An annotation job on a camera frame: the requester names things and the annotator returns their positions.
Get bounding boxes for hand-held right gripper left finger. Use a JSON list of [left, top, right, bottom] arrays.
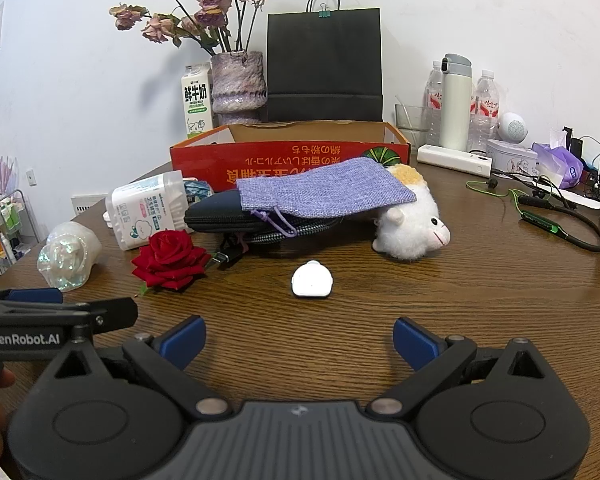
[[42, 315, 232, 417]]

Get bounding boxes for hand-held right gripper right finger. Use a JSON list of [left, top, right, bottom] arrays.
[[367, 316, 556, 417]]

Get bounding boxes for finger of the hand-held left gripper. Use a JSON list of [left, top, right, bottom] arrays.
[[62, 297, 139, 340], [0, 287, 64, 306]]

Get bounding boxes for iridescent ornament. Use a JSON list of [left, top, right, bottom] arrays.
[[36, 221, 103, 293]]

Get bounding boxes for red rose flower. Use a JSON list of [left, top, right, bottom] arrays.
[[131, 229, 211, 295]]

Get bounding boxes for white tissue pack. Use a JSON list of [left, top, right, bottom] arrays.
[[105, 171, 196, 252]]

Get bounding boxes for white plush sheep toy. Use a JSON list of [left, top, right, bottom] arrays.
[[371, 162, 452, 261]]

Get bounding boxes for black zip case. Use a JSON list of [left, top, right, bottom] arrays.
[[184, 191, 342, 250]]

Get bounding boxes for blue white snack packet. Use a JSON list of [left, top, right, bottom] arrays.
[[182, 178, 215, 199]]

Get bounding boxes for purple woven pouch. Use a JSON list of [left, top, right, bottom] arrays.
[[236, 156, 420, 239]]

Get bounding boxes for red cardboard box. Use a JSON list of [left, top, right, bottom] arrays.
[[170, 121, 411, 194]]

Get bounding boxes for wooden desk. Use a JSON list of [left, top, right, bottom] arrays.
[[0, 159, 600, 480]]

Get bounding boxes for white vented appliance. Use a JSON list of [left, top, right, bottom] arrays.
[[71, 192, 110, 219]]

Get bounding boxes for black neckband earphones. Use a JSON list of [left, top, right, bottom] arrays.
[[509, 187, 600, 252]]

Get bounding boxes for white power strip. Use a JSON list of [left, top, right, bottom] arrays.
[[417, 144, 494, 176]]

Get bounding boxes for pale printed tin box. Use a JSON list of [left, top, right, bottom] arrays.
[[486, 139, 539, 175]]

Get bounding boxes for clear drinking glass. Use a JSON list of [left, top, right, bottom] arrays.
[[394, 95, 434, 149]]

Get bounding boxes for white green milk carton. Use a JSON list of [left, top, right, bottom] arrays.
[[181, 62, 214, 140]]

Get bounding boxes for purple tissue bag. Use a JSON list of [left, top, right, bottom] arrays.
[[531, 142, 586, 190]]

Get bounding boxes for white round speaker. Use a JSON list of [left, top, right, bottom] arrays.
[[497, 111, 529, 144]]

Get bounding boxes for white thermos bottle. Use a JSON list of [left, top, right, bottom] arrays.
[[440, 53, 472, 152]]

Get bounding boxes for clear water bottle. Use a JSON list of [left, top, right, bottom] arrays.
[[468, 70, 501, 154], [424, 60, 445, 147]]

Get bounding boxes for black phone holder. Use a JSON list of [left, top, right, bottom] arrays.
[[564, 127, 587, 172]]

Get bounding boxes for purple glazed vase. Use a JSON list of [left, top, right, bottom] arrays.
[[210, 51, 267, 125]]

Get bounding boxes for black paper bag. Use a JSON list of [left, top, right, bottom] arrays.
[[266, 0, 384, 123]]

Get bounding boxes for dried rose bouquet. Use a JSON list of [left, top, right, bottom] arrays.
[[109, 0, 274, 57]]

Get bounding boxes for wire storage rack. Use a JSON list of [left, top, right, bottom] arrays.
[[0, 188, 29, 287]]

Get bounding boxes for purple wall decoration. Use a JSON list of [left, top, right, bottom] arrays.
[[0, 136, 20, 197]]

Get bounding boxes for green earphone cable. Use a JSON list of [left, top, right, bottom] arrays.
[[467, 177, 520, 202]]

